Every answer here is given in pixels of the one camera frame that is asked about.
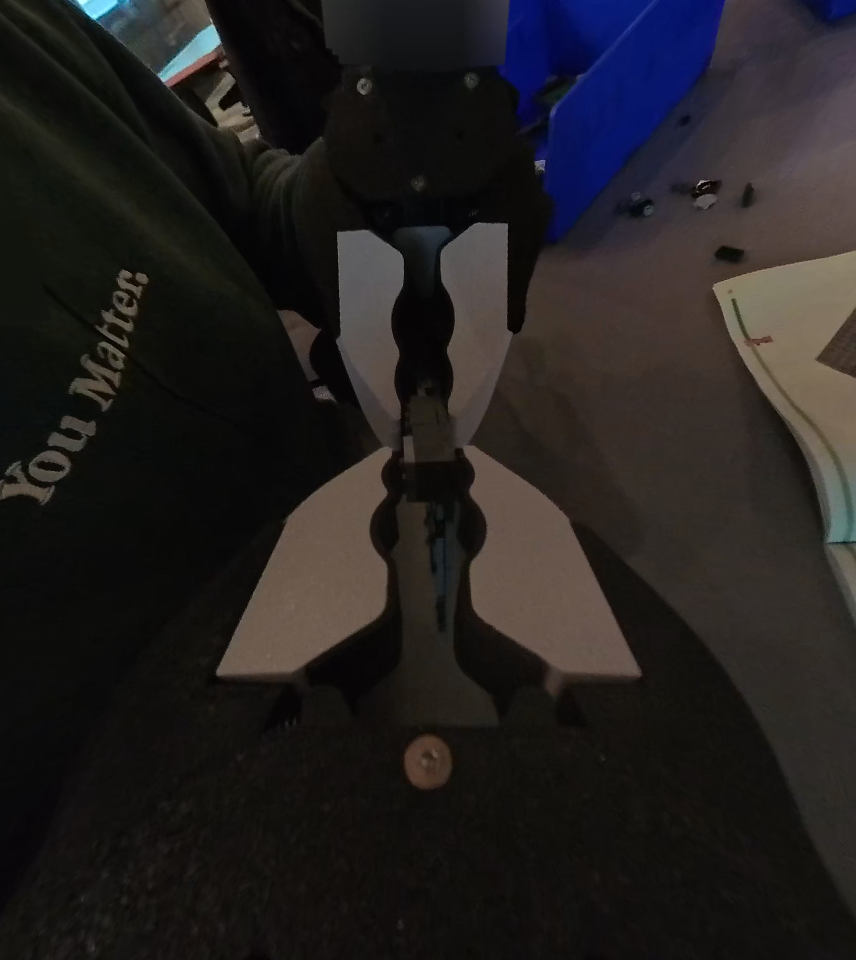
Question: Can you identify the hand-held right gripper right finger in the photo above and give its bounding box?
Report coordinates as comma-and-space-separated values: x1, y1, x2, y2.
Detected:
456, 448, 643, 685

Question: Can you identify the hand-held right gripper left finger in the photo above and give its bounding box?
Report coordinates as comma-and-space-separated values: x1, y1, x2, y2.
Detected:
216, 448, 403, 684

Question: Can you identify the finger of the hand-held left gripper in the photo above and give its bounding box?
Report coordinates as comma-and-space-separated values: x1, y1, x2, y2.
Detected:
437, 221, 513, 451
336, 228, 412, 451

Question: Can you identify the open instruction booklet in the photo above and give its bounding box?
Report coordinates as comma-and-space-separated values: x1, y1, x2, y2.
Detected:
713, 238, 856, 736

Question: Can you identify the person's left forearm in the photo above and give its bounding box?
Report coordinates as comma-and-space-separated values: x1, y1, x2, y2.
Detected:
244, 135, 358, 331

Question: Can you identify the grey toy brick build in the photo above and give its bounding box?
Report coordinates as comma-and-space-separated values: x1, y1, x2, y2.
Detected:
401, 381, 468, 639

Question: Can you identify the grey desk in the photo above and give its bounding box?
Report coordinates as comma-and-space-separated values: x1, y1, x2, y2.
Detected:
278, 0, 856, 931

